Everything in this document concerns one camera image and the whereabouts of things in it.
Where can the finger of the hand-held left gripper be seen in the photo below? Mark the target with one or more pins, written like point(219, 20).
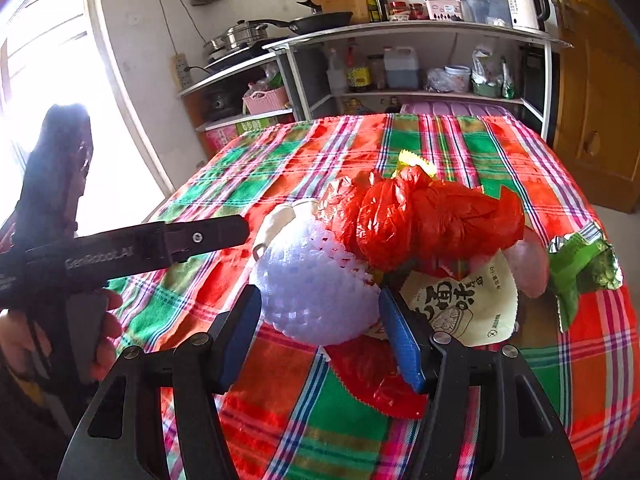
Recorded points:
point(215, 237)

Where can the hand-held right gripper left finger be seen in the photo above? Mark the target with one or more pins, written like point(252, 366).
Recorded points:
point(240, 332)

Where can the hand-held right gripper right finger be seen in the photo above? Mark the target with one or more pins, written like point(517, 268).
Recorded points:
point(406, 342)

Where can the red wrapper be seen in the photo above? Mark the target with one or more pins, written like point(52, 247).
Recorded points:
point(370, 380)

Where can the cream printed snack packet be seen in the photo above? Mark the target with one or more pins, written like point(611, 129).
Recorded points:
point(450, 305)

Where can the white foam fruit net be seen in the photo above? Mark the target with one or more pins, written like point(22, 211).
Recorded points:
point(310, 290)

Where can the red plastic bag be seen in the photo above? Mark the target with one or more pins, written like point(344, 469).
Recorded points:
point(440, 220)

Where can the pink translucent plastic bag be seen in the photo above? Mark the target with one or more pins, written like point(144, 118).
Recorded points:
point(530, 265)

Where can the yellow snack packet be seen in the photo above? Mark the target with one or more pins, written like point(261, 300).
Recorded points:
point(412, 160)

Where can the green snack packet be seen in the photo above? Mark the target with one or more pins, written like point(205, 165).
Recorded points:
point(580, 265)

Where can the green cardboard box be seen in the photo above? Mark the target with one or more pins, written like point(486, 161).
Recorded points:
point(260, 123)

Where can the bright window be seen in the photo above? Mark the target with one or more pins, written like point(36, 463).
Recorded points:
point(50, 60)

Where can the black pot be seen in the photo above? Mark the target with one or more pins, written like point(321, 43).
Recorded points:
point(224, 102)

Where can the pink woven basket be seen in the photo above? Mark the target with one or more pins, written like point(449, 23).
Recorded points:
point(267, 101)

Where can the low kitchen shelf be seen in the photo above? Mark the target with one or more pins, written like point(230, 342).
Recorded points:
point(235, 74)

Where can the white power strip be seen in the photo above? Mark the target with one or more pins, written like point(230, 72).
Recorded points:
point(182, 72)

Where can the black induction cooker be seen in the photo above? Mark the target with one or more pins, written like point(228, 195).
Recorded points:
point(235, 58)

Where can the yellow oil bottle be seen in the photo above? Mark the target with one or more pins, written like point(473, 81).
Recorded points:
point(357, 106)

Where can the plaid tablecloth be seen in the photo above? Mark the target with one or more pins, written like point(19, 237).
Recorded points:
point(440, 145)

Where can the steel steamer pot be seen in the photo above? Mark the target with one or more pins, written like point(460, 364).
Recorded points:
point(240, 37)

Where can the clear plastic bottle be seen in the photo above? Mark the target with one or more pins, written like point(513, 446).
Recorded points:
point(337, 75)

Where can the dark round bottle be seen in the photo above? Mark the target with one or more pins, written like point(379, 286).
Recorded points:
point(393, 105)

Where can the pink storage box lid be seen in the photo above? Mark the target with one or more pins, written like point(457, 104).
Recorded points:
point(455, 108)

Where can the black frying pan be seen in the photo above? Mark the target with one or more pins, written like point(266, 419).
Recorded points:
point(325, 21)

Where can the white plastic oil jug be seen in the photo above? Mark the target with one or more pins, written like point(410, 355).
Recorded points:
point(400, 72)

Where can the clear plastic bag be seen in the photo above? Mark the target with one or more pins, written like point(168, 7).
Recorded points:
point(437, 81)

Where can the white plastic tub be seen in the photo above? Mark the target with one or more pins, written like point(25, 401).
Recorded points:
point(457, 79)

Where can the green basket with bags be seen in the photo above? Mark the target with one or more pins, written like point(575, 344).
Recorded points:
point(486, 82)

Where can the green seasoning packet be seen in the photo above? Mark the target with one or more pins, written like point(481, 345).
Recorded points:
point(508, 85)

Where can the green sauce bottle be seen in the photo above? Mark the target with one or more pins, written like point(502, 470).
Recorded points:
point(370, 7)

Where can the white kitchen shelf unit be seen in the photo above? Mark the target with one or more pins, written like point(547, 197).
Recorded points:
point(400, 30)

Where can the dark sauce bottle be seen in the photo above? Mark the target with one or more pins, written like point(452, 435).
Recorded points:
point(381, 5)

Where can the black appliance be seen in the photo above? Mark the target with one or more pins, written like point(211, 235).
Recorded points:
point(534, 85)

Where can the red-lidded jar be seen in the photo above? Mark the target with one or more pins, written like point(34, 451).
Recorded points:
point(417, 11)
point(399, 11)

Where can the wooden door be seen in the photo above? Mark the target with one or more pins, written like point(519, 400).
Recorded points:
point(595, 85)

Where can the pink utensil holder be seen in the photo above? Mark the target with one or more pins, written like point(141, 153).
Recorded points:
point(442, 10)

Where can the clear lidded container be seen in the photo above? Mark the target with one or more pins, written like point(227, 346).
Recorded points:
point(482, 7)

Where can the white electric kettle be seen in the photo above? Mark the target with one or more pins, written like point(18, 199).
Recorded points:
point(522, 5)

